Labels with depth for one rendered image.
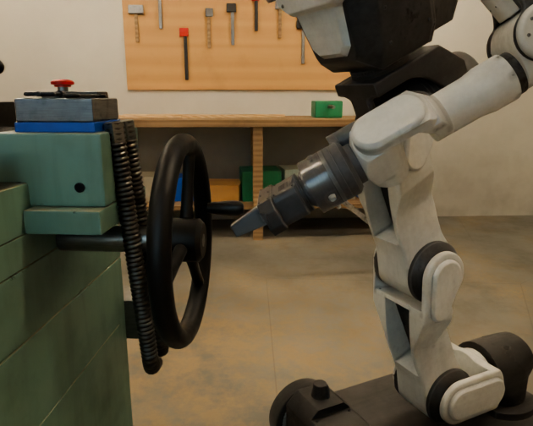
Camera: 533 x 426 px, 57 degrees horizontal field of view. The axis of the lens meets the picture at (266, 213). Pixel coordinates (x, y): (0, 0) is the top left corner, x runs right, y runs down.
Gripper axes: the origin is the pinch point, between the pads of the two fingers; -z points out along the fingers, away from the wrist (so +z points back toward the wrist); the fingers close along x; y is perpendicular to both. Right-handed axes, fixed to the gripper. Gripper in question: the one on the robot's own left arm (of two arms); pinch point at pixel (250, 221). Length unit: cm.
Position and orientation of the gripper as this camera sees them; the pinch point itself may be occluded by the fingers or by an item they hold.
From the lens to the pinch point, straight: 78.5
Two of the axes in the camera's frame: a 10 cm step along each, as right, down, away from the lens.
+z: 8.6, -4.8, -1.7
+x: 0.3, -2.9, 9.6
